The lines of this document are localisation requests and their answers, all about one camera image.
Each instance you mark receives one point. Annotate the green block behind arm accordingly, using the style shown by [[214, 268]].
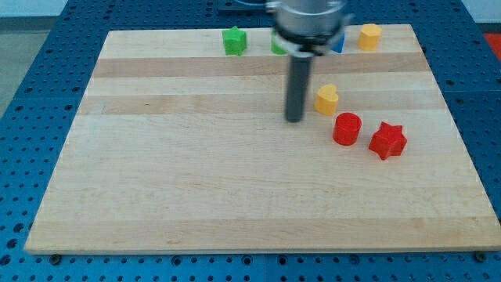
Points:
[[275, 47]]

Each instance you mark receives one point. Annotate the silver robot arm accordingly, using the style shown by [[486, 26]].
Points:
[[308, 27]]

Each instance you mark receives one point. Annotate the green star block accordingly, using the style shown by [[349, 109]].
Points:
[[234, 41]]

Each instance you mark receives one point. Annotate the red star block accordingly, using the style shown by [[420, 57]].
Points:
[[388, 141]]

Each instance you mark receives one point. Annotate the wooden board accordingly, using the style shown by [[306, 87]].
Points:
[[177, 148]]

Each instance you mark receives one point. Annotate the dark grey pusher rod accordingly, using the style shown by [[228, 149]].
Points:
[[298, 78]]

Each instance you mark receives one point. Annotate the yellow heart block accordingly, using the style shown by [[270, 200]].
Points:
[[326, 100]]

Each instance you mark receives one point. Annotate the red cylinder block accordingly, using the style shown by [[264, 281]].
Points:
[[346, 129]]

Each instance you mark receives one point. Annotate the blue block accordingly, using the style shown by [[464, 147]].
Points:
[[338, 48]]

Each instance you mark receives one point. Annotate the yellow block at top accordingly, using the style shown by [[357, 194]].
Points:
[[369, 37]]

